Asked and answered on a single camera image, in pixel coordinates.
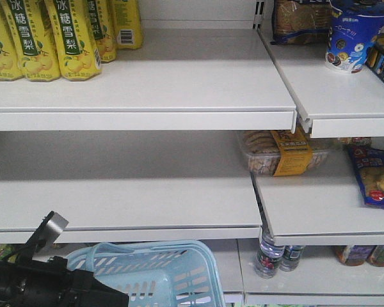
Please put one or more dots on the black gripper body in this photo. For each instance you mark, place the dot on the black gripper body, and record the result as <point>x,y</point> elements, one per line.
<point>28,282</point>

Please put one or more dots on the light blue plastic basket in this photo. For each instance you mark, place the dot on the light blue plastic basket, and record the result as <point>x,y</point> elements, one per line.
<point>166,273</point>

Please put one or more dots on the white empty left shelf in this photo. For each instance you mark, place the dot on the white empty left shelf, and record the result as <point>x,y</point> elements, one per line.
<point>126,186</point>

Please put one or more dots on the yellow pear tea bottle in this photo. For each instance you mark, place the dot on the yellow pear tea bottle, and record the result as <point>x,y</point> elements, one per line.
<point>9,70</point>
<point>78,55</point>
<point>32,35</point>
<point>127,24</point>
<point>102,26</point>

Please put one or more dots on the small water bottle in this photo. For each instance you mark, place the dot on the small water bottle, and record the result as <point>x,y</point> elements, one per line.
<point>291,257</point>
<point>268,257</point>

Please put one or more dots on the clear cookie tray yellow label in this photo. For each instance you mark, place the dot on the clear cookie tray yellow label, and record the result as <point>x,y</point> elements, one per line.
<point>283,153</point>

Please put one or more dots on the white pear tea shelf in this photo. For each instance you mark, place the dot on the white pear tea shelf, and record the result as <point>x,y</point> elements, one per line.
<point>181,79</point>

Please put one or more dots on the white snack bag shelf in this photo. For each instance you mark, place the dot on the white snack bag shelf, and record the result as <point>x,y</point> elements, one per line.
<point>323,206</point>

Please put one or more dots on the purple label drink bottle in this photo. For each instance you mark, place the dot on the purple label drink bottle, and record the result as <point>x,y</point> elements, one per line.
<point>353,255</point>
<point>376,258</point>

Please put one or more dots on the white cookie cup shelf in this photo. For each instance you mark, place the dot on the white cookie cup shelf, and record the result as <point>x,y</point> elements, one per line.
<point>329,104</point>

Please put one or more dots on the blue snack bag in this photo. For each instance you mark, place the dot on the blue snack bag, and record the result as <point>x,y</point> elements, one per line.
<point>368,165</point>

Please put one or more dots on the brown cracker package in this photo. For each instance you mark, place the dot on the brown cracker package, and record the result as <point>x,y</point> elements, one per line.
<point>300,22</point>

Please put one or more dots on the blue cookie cup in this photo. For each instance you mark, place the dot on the blue cookie cup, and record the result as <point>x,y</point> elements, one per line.
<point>353,31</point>

